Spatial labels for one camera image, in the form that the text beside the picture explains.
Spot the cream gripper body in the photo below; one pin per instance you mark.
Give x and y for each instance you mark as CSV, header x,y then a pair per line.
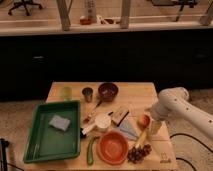
x,y
155,126

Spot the orange bowl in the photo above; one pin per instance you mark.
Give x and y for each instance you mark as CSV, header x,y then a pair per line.
x,y
112,148

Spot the white measuring cup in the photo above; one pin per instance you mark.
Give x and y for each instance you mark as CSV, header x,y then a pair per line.
x,y
102,122

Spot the dark handled spoon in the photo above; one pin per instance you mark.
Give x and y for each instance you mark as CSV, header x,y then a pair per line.
x,y
90,113

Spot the metal cup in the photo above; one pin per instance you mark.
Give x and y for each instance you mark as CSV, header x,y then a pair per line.
x,y
88,94

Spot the green cucumber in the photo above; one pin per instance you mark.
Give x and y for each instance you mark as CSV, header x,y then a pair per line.
x,y
90,159

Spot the red white object on shelf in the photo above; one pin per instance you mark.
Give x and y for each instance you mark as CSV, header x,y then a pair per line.
x,y
85,21

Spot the green plastic tray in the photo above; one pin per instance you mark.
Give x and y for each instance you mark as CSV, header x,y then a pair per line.
x,y
46,143

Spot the black stand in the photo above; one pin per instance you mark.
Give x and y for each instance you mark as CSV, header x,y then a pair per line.
x,y
3,158

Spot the red apple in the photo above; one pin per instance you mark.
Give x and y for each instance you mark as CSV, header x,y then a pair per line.
x,y
143,121

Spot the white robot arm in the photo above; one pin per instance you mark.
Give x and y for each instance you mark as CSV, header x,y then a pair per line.
x,y
176,100

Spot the yellow banana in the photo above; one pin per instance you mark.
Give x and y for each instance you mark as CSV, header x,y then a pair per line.
x,y
141,139

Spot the yellow-green cup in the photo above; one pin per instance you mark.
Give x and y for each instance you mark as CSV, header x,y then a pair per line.
x,y
66,93

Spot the blue sponge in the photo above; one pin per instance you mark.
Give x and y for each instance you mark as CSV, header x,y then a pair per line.
x,y
59,123

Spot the wooden block brush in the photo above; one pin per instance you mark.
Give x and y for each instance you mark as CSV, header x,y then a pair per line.
x,y
119,115

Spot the purple bowl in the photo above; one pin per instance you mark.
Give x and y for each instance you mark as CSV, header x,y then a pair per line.
x,y
107,91

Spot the black office chair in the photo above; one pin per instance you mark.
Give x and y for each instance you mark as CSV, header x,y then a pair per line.
x,y
25,4

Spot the bunch of dark grapes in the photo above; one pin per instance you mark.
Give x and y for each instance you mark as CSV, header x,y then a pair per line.
x,y
137,155

